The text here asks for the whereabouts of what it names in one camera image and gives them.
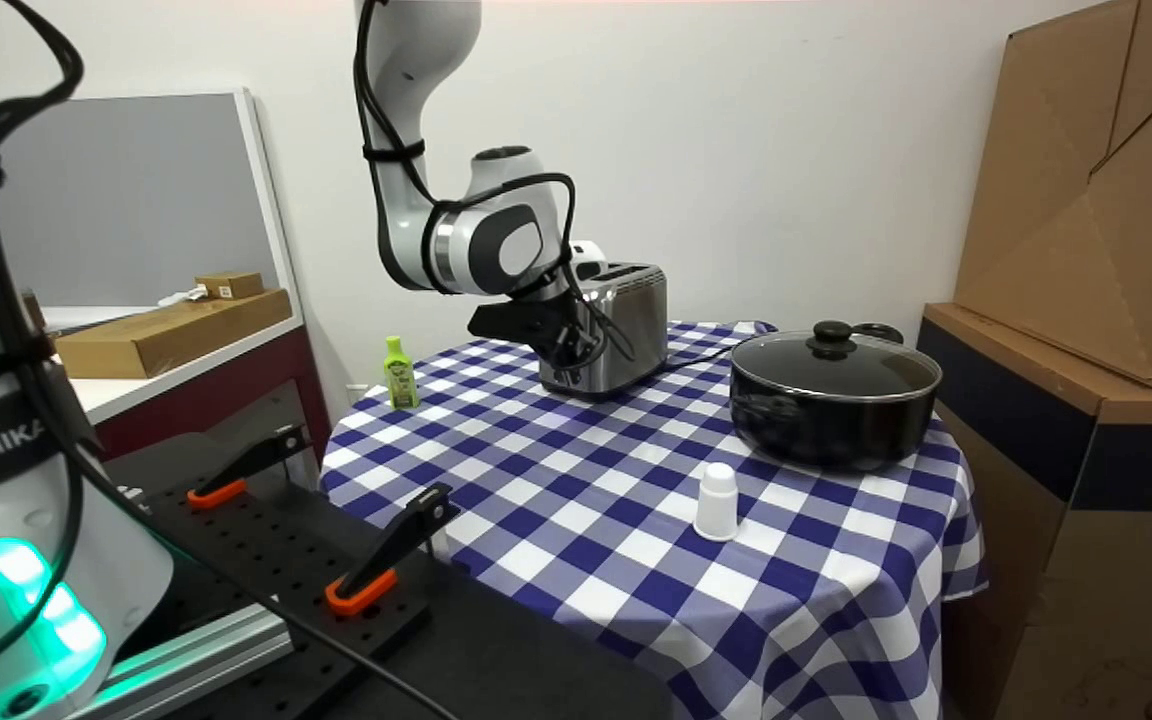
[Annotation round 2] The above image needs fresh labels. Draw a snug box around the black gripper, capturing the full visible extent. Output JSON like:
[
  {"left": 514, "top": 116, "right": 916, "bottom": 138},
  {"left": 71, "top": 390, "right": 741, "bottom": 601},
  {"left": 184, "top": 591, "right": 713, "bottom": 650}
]
[{"left": 464, "top": 272, "right": 615, "bottom": 371}]

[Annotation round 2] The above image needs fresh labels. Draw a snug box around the silver two-slot toaster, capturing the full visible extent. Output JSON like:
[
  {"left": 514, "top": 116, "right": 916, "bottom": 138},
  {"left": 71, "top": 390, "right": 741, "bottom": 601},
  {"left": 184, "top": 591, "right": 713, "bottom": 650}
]
[{"left": 537, "top": 255, "right": 678, "bottom": 399}]

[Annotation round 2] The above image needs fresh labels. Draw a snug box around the small green bottle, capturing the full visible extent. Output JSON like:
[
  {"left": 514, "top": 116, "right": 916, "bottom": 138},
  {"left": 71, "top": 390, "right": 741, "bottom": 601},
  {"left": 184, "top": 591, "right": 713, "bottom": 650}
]
[{"left": 382, "top": 332, "right": 425, "bottom": 418}]

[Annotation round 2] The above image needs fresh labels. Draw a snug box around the blue white checkered tablecloth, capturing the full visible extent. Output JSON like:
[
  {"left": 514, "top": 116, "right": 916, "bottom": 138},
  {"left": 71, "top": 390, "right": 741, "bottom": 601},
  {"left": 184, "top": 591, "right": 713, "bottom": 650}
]
[{"left": 316, "top": 315, "right": 993, "bottom": 720}]

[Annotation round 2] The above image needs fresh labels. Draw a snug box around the small white bottle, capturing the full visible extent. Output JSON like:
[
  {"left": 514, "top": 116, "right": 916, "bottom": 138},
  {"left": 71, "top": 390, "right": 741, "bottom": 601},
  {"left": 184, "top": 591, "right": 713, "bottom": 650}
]
[{"left": 691, "top": 460, "right": 746, "bottom": 545}]

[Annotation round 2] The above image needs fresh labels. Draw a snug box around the black pot lid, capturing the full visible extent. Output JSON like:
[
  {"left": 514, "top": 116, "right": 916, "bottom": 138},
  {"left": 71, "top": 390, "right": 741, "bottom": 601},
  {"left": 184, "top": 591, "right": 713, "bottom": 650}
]
[{"left": 728, "top": 315, "right": 944, "bottom": 404}]

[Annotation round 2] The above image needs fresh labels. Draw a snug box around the black cooking pot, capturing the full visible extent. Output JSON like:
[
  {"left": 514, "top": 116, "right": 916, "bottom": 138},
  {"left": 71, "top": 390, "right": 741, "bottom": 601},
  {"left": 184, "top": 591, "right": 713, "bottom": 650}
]
[{"left": 728, "top": 356, "right": 947, "bottom": 477}]

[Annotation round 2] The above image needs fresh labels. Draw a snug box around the black orange clamp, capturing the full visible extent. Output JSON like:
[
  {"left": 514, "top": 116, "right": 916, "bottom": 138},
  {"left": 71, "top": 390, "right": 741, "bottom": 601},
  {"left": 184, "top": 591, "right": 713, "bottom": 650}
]
[
  {"left": 320, "top": 479, "right": 464, "bottom": 623},
  {"left": 181, "top": 420, "right": 316, "bottom": 518}
]

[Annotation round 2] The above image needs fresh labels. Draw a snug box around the black perforated mounting board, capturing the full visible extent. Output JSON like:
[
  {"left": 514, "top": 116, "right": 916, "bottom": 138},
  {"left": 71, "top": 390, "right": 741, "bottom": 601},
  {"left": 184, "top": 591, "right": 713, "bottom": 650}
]
[{"left": 104, "top": 432, "right": 682, "bottom": 720}]

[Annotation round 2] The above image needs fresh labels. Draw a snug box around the small wooden block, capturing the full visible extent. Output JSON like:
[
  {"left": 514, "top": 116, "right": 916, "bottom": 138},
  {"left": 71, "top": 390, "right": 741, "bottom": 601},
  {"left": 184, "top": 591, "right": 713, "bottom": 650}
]
[{"left": 193, "top": 270, "right": 273, "bottom": 305}]

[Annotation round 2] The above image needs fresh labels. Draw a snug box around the white side table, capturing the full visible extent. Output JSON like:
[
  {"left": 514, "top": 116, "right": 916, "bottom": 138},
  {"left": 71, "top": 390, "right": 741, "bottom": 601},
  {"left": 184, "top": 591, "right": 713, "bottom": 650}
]
[{"left": 37, "top": 299, "right": 338, "bottom": 469}]

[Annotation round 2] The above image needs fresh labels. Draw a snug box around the long wooden plank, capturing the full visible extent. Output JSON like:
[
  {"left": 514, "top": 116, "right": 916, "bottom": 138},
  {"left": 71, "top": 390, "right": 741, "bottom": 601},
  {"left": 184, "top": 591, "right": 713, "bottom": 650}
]
[{"left": 54, "top": 283, "right": 301, "bottom": 386}]

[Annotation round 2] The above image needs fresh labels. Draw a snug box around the grey panel board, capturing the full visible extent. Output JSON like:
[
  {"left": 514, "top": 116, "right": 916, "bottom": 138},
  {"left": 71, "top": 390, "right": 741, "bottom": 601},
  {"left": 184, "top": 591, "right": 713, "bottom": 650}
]
[{"left": 0, "top": 90, "right": 303, "bottom": 337}]

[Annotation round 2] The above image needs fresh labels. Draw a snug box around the cardboard box with dark band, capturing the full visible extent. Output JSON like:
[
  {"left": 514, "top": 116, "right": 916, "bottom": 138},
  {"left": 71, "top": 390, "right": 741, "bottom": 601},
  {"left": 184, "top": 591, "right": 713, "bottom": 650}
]
[{"left": 916, "top": 299, "right": 1152, "bottom": 720}]

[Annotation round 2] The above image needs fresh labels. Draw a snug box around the large plain cardboard box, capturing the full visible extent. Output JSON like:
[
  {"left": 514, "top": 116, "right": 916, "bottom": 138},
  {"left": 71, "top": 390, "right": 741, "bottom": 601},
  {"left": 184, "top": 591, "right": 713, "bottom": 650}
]
[{"left": 954, "top": 0, "right": 1152, "bottom": 395}]

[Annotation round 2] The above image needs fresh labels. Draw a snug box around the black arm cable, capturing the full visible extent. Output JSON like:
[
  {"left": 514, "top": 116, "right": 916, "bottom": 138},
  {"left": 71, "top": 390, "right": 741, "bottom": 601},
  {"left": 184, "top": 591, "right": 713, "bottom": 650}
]
[{"left": 349, "top": 0, "right": 585, "bottom": 313}]

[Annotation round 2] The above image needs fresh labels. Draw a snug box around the aluminium extrusion rail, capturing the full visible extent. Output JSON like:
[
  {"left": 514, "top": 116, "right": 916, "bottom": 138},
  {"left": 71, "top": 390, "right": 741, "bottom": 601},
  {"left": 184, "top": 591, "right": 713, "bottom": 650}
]
[{"left": 65, "top": 601, "right": 303, "bottom": 720}]

